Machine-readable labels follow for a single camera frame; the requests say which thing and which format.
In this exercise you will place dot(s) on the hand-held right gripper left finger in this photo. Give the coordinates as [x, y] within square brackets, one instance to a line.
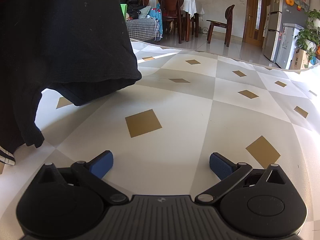
[102, 163]

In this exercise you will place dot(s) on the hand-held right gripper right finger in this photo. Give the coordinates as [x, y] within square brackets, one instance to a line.
[220, 165]

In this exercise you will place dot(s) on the black t-shirt red print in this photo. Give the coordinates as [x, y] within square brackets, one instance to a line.
[62, 42]

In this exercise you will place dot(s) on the diamond-pattern tablecloth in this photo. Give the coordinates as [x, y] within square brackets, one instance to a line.
[175, 105]

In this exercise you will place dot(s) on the cardboard box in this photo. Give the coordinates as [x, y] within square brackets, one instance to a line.
[298, 60]

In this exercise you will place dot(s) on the small white fan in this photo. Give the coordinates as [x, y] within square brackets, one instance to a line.
[205, 30]

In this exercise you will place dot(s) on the white chest freezer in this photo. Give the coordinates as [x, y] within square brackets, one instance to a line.
[287, 45]

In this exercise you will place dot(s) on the houndstooth sofa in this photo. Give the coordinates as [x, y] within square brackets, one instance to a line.
[140, 30]

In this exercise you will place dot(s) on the silver refrigerator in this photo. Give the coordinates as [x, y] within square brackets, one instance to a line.
[272, 30]

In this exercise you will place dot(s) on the fruit basket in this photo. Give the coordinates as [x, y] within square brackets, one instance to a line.
[318, 51]

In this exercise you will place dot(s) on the dark wooden dining chair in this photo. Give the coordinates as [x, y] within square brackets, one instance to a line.
[229, 12]
[170, 0]

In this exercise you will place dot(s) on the green plastic chair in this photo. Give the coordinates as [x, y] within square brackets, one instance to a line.
[123, 10]

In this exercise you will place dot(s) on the blue printed garment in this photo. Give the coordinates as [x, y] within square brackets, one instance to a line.
[157, 17]

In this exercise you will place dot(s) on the leafy potted plant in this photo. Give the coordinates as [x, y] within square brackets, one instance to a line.
[306, 32]

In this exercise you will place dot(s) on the wooden door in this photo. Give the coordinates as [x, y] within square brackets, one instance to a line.
[251, 10]

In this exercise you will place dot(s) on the dining table white cloth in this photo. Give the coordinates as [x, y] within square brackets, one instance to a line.
[191, 5]

